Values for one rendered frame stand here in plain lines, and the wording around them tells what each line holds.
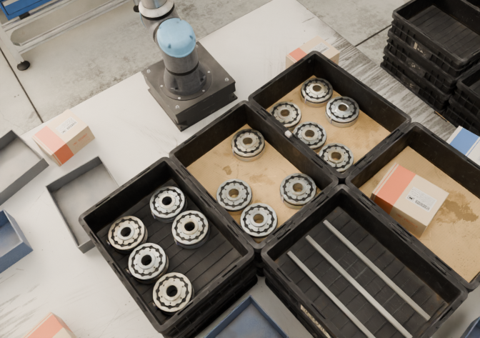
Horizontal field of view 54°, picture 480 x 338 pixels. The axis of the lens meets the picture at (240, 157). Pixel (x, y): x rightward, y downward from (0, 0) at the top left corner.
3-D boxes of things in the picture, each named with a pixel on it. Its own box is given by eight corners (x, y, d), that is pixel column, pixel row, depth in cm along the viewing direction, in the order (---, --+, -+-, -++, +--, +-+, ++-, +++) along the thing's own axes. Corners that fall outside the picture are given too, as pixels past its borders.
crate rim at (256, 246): (167, 158, 136) (166, 153, 134) (245, 103, 145) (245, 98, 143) (258, 255, 118) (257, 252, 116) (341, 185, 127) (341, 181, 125)
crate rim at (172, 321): (78, 221, 127) (75, 217, 125) (167, 158, 136) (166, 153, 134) (161, 337, 109) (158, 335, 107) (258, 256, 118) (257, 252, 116)
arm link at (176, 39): (172, 78, 154) (164, 48, 142) (156, 53, 160) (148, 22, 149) (205, 64, 156) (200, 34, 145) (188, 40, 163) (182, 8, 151)
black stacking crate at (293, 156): (174, 175, 144) (167, 155, 135) (247, 122, 153) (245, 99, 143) (259, 267, 126) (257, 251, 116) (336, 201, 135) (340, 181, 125)
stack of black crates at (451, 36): (374, 80, 244) (391, 11, 207) (416, 54, 252) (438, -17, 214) (433, 128, 225) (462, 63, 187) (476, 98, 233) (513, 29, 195)
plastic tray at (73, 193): (50, 193, 157) (43, 186, 153) (103, 162, 162) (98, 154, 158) (83, 254, 144) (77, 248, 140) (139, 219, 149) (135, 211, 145)
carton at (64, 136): (76, 121, 173) (68, 108, 167) (95, 137, 168) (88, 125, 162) (40, 148, 168) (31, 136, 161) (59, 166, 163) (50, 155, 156)
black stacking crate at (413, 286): (261, 269, 126) (258, 253, 116) (337, 202, 135) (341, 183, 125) (374, 393, 108) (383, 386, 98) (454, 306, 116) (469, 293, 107)
